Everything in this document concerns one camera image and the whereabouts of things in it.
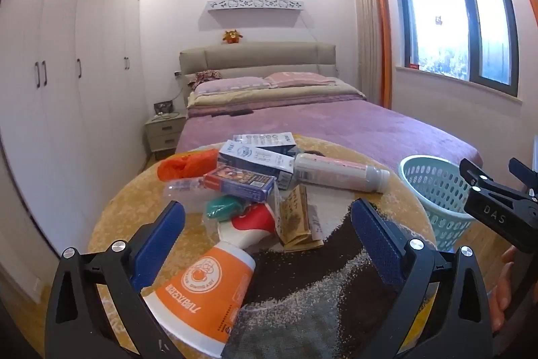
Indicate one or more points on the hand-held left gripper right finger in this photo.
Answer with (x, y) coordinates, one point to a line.
(378, 245)

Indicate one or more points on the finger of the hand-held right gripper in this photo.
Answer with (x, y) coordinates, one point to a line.
(525, 174)
(475, 176)

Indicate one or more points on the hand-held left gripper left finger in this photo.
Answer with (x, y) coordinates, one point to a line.
(157, 241)

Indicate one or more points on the teal plastic basket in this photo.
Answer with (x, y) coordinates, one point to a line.
(437, 190)

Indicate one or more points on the orange plastic bag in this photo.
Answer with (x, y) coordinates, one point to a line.
(187, 165)

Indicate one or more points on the long white box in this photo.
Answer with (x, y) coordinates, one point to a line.
(262, 139)

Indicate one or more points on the person's right hand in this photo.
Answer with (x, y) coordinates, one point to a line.
(504, 287)

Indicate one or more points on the yellow patterned tablecloth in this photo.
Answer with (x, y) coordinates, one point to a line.
(122, 212)

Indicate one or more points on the clear plastic bottle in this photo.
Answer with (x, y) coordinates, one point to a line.
(183, 188)

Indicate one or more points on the orange paper cup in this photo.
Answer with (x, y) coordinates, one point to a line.
(201, 291)

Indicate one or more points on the green wrapper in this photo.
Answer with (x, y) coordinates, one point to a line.
(225, 207)

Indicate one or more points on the dark speckled cloth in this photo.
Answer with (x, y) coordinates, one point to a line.
(311, 287)

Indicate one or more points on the white plastic bottle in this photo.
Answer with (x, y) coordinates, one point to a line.
(336, 173)

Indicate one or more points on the brown paper packet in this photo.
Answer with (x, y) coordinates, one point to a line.
(296, 220)

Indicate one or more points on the red and white packet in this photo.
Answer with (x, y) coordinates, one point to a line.
(252, 224)

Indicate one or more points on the grey nightstand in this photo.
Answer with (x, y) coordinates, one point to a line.
(164, 136)

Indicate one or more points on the blue and white carton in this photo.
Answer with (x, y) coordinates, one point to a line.
(252, 163)

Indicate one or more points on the purple bedspread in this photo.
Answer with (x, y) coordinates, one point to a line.
(328, 132)

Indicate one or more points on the small red object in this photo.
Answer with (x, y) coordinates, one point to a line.
(412, 66)

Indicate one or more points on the dark framed window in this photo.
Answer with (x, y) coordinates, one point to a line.
(464, 22)

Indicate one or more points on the dark floral cushion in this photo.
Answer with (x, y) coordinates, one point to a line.
(205, 78)

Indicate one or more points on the beige folded blanket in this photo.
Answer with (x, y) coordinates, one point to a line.
(294, 95)

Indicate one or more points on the pink pillow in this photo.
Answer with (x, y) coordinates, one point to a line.
(300, 79)
(231, 84)

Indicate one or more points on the beige curtain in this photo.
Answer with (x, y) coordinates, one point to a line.
(365, 31)

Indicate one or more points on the white wardrobe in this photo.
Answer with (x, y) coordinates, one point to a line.
(84, 47)

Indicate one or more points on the bed with beige headboard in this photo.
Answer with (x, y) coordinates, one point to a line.
(256, 56)

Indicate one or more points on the orange plush toy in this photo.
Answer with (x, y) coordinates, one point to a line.
(232, 37)

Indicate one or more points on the small picture frame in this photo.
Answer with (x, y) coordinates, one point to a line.
(164, 108)

